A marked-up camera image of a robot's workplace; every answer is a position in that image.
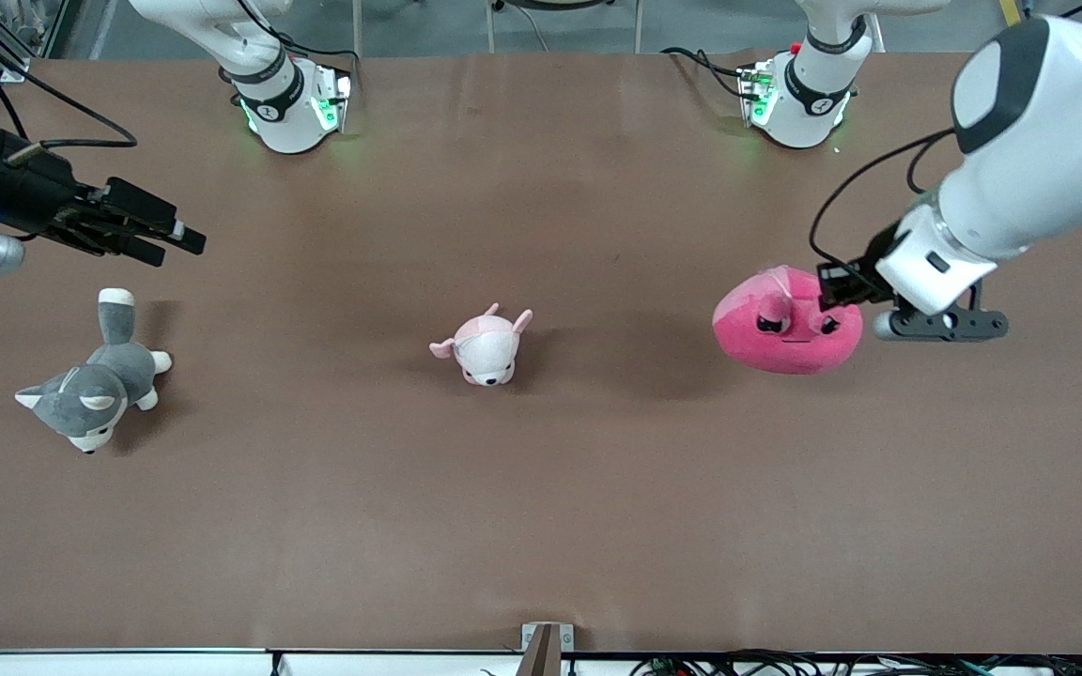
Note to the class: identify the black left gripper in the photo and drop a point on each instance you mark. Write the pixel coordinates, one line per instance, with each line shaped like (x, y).
(849, 283)

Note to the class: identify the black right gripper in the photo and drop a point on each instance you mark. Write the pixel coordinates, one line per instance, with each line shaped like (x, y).
(29, 194)

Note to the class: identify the round hot pink plush toy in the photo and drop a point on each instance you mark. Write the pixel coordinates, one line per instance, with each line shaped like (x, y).
(780, 347)

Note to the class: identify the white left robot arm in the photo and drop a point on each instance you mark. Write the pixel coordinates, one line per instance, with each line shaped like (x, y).
(1048, 113)

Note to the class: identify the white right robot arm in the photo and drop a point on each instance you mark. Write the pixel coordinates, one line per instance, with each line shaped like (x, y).
(278, 108)

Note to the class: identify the grey white husky plush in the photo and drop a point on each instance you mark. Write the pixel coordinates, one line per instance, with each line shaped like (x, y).
(95, 390)

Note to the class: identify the pale pink white plush dog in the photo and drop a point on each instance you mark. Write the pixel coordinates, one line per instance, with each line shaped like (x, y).
(485, 349)

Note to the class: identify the brown table cover sheet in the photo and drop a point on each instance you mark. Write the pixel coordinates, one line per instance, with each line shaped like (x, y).
(541, 507)

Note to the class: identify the white table edge rail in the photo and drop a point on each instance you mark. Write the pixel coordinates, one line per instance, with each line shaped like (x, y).
(128, 665)

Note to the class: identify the small metal edge bracket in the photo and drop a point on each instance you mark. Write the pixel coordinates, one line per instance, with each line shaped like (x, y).
(532, 634)

